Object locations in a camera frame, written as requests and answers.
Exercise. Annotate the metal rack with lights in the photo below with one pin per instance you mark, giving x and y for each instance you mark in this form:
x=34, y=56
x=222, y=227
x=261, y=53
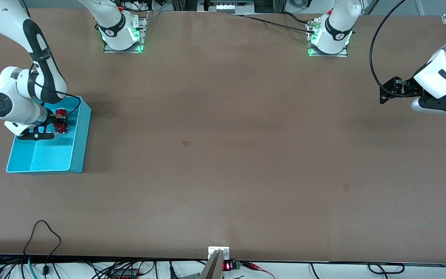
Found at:
x=229, y=6

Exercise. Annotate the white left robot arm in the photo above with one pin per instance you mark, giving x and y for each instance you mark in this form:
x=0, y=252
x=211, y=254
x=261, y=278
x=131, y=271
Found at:
x=439, y=73

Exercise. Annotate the red beetle toy car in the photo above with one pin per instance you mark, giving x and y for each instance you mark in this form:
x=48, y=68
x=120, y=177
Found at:
x=61, y=128

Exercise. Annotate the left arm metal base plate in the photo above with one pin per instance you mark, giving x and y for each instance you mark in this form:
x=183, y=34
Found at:
x=345, y=53

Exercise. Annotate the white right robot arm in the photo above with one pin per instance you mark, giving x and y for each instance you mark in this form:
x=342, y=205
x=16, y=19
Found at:
x=14, y=106

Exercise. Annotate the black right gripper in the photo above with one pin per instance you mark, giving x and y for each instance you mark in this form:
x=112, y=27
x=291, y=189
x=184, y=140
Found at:
x=52, y=117

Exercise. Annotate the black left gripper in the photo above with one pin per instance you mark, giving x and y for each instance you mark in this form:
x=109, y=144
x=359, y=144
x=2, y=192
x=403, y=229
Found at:
x=408, y=88

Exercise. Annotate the blue plastic box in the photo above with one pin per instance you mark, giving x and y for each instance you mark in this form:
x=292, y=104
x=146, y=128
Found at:
x=52, y=155

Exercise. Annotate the small red digit display module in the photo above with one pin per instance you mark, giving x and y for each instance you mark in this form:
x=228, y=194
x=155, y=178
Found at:
x=227, y=266

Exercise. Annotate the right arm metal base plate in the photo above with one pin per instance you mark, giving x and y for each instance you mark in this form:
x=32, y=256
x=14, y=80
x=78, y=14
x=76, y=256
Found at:
x=139, y=38

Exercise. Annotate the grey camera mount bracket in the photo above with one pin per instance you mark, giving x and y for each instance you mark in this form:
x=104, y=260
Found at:
x=213, y=267

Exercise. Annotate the black power strip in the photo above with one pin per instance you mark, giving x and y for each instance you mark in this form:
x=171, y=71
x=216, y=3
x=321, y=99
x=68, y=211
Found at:
x=124, y=273

